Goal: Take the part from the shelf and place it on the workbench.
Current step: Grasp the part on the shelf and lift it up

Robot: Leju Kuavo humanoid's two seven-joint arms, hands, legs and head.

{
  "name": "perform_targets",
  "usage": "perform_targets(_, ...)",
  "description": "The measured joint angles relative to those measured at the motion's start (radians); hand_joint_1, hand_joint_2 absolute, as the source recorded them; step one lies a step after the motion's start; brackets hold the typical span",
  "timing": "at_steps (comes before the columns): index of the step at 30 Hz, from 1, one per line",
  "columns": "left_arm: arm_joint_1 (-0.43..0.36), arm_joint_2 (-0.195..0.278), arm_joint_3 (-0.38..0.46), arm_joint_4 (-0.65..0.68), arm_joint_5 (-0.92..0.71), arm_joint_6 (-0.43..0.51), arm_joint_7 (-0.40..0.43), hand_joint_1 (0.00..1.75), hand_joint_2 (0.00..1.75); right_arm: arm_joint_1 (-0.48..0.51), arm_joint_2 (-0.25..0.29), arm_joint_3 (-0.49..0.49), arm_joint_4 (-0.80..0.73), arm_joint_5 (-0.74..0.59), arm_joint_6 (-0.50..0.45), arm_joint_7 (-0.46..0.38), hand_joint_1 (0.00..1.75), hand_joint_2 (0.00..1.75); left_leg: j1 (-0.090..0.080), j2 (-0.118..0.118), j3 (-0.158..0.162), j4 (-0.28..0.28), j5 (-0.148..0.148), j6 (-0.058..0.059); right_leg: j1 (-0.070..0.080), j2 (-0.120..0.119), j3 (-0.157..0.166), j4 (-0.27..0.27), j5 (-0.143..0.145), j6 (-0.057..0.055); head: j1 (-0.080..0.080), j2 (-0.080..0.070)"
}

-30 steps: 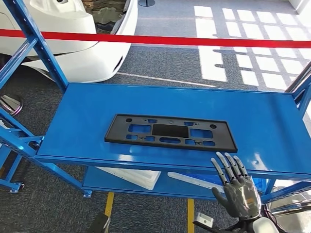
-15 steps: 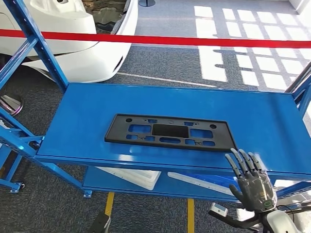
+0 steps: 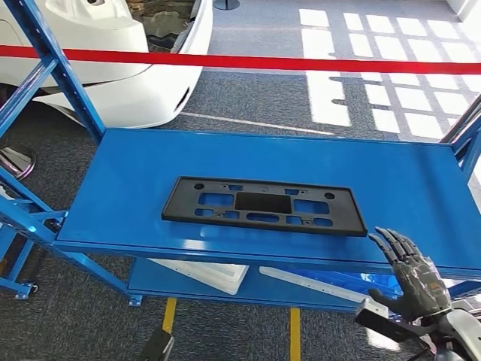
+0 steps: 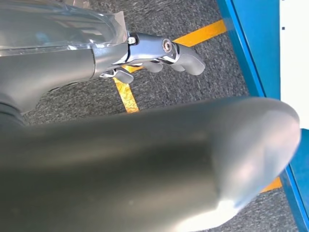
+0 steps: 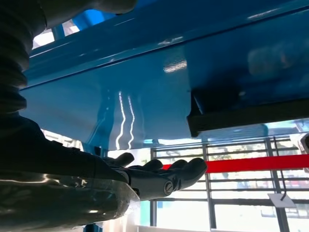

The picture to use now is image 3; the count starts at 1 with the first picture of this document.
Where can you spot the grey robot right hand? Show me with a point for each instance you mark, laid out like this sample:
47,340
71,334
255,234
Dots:
421,289

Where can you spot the black plastic license plate bracket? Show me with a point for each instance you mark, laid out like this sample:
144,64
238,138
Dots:
180,209

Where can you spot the white plastic tray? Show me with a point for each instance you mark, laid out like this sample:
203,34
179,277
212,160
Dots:
210,276

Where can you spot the red barrier belt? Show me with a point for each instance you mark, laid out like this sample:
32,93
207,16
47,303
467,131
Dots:
263,62

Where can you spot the black robot body plate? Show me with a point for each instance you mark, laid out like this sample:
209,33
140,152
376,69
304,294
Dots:
157,346

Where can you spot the dark round stanchion base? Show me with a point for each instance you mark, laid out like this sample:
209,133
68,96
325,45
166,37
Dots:
225,4

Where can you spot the white car body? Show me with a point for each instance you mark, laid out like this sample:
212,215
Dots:
131,99

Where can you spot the chrome stanchion base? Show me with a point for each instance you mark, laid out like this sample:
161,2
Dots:
16,164

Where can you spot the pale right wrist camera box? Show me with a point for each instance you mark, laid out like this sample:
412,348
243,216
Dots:
378,308

